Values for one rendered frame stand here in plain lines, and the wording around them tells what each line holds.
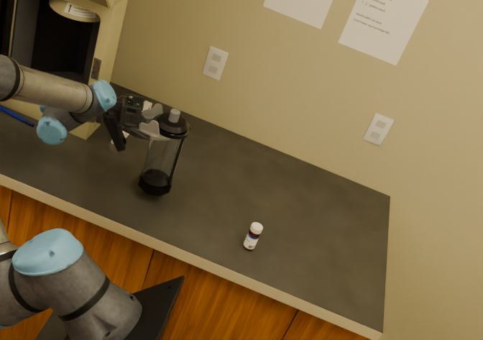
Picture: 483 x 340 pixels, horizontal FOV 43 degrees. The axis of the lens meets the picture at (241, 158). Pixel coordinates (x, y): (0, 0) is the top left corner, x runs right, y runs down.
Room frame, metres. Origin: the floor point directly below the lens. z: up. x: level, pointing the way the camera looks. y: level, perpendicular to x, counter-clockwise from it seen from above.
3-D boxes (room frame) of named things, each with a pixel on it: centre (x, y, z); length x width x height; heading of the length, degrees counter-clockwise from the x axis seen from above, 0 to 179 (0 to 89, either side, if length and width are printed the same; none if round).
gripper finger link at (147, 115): (1.51, 0.27, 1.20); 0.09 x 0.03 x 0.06; 127
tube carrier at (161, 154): (1.48, 0.22, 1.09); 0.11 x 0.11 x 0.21
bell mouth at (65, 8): (1.72, 0.63, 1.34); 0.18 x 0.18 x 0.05
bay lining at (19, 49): (1.74, 0.64, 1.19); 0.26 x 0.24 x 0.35; 88
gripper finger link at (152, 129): (1.42, 0.25, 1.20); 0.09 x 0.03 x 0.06; 78
